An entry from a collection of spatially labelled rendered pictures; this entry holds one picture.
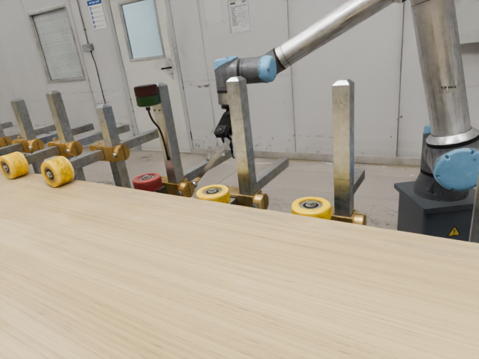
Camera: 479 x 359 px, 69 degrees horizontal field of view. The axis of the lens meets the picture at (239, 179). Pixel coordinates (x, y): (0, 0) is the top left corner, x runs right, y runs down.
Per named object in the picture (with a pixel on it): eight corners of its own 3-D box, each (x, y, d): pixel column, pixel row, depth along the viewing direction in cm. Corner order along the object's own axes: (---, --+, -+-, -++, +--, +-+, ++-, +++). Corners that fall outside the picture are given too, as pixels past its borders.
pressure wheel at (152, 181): (153, 204, 109) (146, 169, 105) (173, 207, 105) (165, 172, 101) (134, 215, 103) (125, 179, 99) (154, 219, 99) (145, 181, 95)
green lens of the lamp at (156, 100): (148, 102, 97) (147, 94, 96) (165, 101, 94) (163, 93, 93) (132, 106, 92) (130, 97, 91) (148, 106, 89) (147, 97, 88)
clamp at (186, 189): (163, 189, 113) (160, 174, 112) (195, 194, 106) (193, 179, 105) (150, 196, 109) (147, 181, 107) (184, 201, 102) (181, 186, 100)
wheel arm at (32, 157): (125, 130, 156) (123, 122, 155) (130, 130, 154) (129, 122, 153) (11, 168, 117) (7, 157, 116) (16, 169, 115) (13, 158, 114)
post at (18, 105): (55, 208, 154) (18, 97, 137) (60, 209, 152) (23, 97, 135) (48, 211, 151) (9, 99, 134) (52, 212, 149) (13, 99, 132)
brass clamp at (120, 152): (106, 154, 123) (102, 141, 121) (132, 157, 116) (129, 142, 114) (91, 160, 118) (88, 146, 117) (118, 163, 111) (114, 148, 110)
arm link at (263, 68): (276, 53, 127) (244, 56, 131) (269, 55, 117) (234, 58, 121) (279, 80, 131) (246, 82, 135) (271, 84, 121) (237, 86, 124)
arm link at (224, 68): (234, 55, 121) (208, 58, 124) (238, 92, 125) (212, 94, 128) (242, 54, 129) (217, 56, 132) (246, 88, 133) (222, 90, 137)
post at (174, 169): (186, 233, 114) (157, 82, 97) (194, 235, 112) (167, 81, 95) (179, 238, 111) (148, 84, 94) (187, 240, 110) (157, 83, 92)
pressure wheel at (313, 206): (288, 245, 79) (284, 199, 75) (319, 236, 80) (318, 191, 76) (304, 264, 71) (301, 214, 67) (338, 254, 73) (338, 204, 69)
